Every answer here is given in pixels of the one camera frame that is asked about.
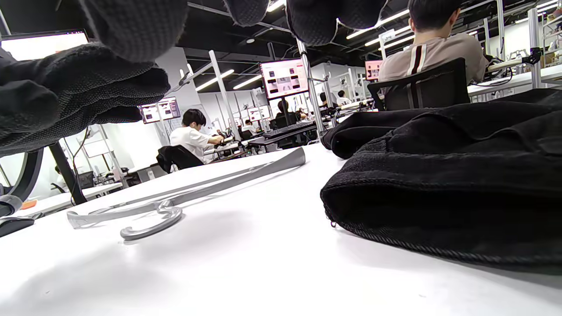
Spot black mesh office chair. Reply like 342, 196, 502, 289
367, 57, 471, 111

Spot small monitor pink screen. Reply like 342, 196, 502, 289
365, 60, 383, 81

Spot monitor with white screen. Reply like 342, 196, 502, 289
0, 29, 90, 61

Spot black trousers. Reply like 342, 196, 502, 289
321, 88, 562, 276

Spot person's right hand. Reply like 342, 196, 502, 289
0, 0, 389, 156

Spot grey plastic hanger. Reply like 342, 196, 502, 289
67, 147, 306, 241

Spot person's left hand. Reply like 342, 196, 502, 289
0, 217, 35, 238

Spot monitor with pink screen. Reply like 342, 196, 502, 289
259, 58, 310, 100
140, 97, 181, 124

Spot black monitor stand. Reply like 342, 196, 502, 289
49, 141, 88, 206

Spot white desk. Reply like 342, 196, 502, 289
467, 65, 562, 98
18, 182, 123, 218

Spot ceiling light strips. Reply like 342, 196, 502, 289
195, 0, 562, 91

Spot chair with black jacket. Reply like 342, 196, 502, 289
157, 145, 205, 173

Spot white desk frame post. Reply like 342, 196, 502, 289
297, 39, 326, 137
209, 50, 241, 142
528, 8, 543, 89

